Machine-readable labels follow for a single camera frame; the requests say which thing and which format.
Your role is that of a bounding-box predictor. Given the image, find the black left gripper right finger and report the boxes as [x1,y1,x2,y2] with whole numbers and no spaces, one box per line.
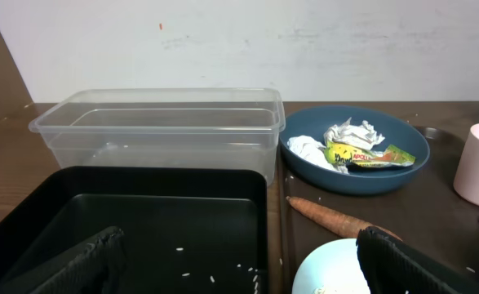
[356,226,479,294]

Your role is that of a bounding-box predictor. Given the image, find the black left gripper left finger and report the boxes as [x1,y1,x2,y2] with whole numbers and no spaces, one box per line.
[0,226,126,294]

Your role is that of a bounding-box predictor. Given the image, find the light blue bowl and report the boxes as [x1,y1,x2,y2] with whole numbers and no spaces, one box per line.
[291,238,370,294]

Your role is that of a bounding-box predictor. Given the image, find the yellow green snack wrapper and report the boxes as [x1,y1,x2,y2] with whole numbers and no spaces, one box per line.
[324,141,416,168]

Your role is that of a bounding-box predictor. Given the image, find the dark blue plate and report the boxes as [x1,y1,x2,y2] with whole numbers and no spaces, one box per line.
[279,105,430,195]

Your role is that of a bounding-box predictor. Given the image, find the white tissue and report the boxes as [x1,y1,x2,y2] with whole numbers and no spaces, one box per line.
[323,118,385,150]
[287,136,348,174]

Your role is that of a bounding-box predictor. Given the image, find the orange carrot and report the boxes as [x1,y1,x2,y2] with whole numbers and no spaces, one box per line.
[286,195,403,242]

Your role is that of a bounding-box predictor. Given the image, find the dark brown tray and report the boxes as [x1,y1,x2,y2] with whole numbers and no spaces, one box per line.
[278,125,479,294]

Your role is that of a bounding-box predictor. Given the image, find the black plastic bin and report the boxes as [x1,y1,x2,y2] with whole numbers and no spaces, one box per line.
[0,167,268,293]

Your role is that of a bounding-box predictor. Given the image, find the clear plastic bin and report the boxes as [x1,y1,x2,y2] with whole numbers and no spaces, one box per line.
[29,88,286,183]

